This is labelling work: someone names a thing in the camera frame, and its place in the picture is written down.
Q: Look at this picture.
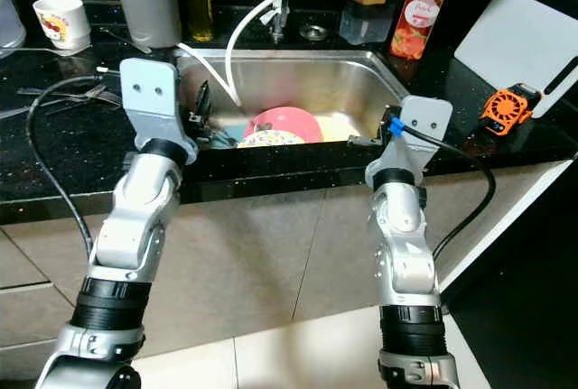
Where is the steel fork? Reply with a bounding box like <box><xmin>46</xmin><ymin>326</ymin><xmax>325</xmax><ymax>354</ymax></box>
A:
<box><xmin>77</xmin><ymin>82</ymin><xmax>127</xmax><ymax>106</ymax></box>
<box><xmin>18</xmin><ymin>85</ymin><xmax>91</xmax><ymax>106</ymax></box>

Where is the blue plate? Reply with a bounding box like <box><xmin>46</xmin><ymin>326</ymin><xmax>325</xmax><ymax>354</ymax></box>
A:
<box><xmin>212</xmin><ymin>123</ymin><xmax>249</xmax><ymax>148</ymax></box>

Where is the yellow plate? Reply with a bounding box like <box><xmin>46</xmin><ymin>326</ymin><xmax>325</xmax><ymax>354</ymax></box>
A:
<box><xmin>316</xmin><ymin>114</ymin><xmax>362</xmax><ymax>144</ymax></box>

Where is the floral print plate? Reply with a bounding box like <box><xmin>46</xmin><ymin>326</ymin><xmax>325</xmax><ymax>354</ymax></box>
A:
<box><xmin>238</xmin><ymin>130</ymin><xmax>299</xmax><ymax>148</ymax></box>

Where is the stainless steel sink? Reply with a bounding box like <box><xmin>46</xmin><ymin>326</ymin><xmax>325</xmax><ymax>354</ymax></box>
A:
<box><xmin>176</xmin><ymin>49</ymin><xmax>425</xmax><ymax>151</ymax></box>

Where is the pink plate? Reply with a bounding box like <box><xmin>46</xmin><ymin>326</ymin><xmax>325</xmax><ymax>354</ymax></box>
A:
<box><xmin>242</xmin><ymin>107</ymin><xmax>323</xmax><ymax>144</ymax></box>

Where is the clear sponge holder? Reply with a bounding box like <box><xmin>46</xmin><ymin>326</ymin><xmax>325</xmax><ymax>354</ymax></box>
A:
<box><xmin>339</xmin><ymin>0</ymin><xmax>394</xmax><ymax>45</ymax></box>

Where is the slim steel utensil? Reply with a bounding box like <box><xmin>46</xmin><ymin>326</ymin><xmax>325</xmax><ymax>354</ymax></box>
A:
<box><xmin>95</xmin><ymin>26</ymin><xmax>145</xmax><ymax>54</ymax></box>

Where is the orange black fan device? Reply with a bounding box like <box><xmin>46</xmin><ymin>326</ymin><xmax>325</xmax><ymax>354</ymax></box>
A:
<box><xmin>480</xmin><ymin>84</ymin><xmax>543</xmax><ymax>135</ymax></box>

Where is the grey thermos flask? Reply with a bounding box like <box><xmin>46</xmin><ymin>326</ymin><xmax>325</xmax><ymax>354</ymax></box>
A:
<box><xmin>106</xmin><ymin>0</ymin><xmax>182</xmax><ymax>50</ymax></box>

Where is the chrome faucet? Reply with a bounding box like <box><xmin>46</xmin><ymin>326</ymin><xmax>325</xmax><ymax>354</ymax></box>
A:
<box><xmin>266</xmin><ymin>0</ymin><xmax>294</xmax><ymax>44</ymax></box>

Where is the white cutting board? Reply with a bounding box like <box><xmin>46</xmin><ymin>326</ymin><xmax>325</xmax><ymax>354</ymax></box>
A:
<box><xmin>454</xmin><ymin>0</ymin><xmax>578</xmax><ymax>92</ymax></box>

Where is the white printed mug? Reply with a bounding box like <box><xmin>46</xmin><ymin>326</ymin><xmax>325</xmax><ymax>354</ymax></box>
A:
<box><xmin>33</xmin><ymin>0</ymin><xmax>93</xmax><ymax>51</ymax></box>

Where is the clear plastic container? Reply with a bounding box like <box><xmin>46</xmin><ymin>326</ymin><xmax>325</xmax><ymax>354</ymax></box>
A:
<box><xmin>0</xmin><ymin>0</ymin><xmax>26</xmax><ymax>56</ymax></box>

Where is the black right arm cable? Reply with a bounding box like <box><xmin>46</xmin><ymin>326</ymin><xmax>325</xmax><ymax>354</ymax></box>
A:
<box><xmin>388</xmin><ymin>116</ymin><xmax>498</xmax><ymax>264</ymax></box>

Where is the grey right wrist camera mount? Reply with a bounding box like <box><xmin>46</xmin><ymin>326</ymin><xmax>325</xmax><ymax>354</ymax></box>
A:
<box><xmin>366</xmin><ymin>94</ymin><xmax>454</xmax><ymax>182</ymax></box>

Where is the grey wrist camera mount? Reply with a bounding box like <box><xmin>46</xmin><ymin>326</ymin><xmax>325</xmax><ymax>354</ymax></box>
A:
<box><xmin>366</xmin><ymin>94</ymin><xmax>454</xmax><ymax>182</ymax></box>
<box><xmin>119</xmin><ymin>57</ymin><xmax>200</xmax><ymax>166</ymax></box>

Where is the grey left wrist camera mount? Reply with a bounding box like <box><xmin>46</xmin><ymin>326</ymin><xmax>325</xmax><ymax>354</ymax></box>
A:
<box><xmin>119</xmin><ymin>57</ymin><xmax>200</xmax><ymax>166</ymax></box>

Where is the white flexible hose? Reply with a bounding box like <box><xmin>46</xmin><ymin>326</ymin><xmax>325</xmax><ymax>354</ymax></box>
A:
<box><xmin>176</xmin><ymin>0</ymin><xmax>362</xmax><ymax>108</ymax></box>

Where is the long-handled steel spoon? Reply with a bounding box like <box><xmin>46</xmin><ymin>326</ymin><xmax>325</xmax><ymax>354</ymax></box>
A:
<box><xmin>9</xmin><ymin>44</ymin><xmax>91</xmax><ymax>56</ymax></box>

